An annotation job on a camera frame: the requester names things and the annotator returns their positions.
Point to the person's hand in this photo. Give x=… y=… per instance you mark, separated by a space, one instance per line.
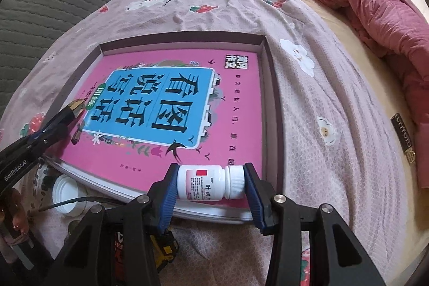
x=14 y=221

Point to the pink rumpled quilt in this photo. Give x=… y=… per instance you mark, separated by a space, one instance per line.
x=397 y=32

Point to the white pill bottle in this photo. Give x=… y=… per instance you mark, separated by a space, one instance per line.
x=210 y=183

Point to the beige mattress with label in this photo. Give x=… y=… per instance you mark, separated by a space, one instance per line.
x=388 y=91

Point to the white plastic jar lid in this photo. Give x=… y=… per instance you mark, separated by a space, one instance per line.
x=65 y=188

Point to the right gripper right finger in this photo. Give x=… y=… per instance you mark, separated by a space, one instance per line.
x=275 y=215

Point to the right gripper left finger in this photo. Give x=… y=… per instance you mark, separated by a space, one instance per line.
x=147 y=215

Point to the pink book blue title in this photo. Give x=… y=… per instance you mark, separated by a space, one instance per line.
x=149 y=109

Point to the yellow black wrist watch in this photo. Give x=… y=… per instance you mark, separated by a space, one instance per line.
x=165 y=248

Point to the grey shallow cardboard box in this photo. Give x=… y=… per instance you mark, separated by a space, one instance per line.
x=272 y=128

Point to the pink strawberry print bedsheet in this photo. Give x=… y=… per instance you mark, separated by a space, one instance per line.
x=340 y=146

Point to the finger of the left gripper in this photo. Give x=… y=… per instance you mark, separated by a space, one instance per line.
x=53 y=125
x=27 y=150

